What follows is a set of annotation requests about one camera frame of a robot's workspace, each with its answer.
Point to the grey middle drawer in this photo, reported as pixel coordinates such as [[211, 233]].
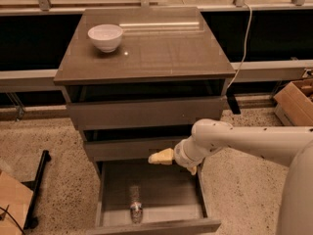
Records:
[[98, 151]]

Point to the grey open bottom drawer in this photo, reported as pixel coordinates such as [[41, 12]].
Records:
[[173, 200]]

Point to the cardboard box left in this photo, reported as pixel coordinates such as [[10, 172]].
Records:
[[15, 198]]

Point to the cardboard box right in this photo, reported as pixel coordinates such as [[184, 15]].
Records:
[[294, 102]]

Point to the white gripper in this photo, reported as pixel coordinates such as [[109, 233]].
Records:
[[181, 155]]

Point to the white ceramic bowl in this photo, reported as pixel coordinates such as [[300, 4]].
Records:
[[106, 37]]

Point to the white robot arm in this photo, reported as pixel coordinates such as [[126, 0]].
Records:
[[289, 146]]

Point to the black metal stand leg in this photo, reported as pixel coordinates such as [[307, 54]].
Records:
[[31, 220]]

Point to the cardboard box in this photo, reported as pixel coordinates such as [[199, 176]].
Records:
[[15, 198], [294, 102]]

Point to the grey top drawer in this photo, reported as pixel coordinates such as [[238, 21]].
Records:
[[132, 114]]

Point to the clear plastic water bottle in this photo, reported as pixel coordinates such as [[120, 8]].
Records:
[[136, 208]]

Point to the grey drawer cabinet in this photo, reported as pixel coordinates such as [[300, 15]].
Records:
[[165, 53]]

